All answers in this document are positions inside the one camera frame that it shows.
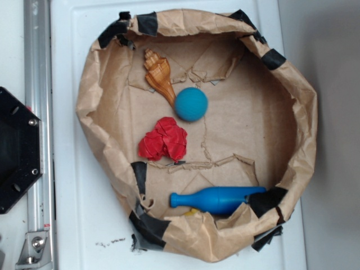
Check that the orange spiral conch shell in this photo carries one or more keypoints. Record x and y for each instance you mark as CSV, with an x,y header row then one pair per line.
x,y
158,75

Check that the crumpled red paper wad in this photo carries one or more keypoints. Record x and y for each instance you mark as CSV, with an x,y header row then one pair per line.
x,y
166,139

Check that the brown paper bag basin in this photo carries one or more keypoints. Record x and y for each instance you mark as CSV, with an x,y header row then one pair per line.
x,y
259,129

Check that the teal blue ball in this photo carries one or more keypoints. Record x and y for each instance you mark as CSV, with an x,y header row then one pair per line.
x,y
191,104

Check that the blue plastic bottle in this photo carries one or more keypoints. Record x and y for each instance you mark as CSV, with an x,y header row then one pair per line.
x,y
216,200

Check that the small yellow object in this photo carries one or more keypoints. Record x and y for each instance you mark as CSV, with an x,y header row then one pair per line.
x,y
193,211

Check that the white plastic tray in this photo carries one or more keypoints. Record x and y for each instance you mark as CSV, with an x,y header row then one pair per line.
x,y
93,231

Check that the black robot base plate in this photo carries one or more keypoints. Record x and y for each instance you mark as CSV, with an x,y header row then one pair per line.
x,y
21,158

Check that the aluminium extrusion rail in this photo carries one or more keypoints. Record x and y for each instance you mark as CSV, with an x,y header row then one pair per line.
x,y
38,96

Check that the metal corner bracket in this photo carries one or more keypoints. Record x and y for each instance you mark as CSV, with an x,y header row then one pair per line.
x,y
36,252

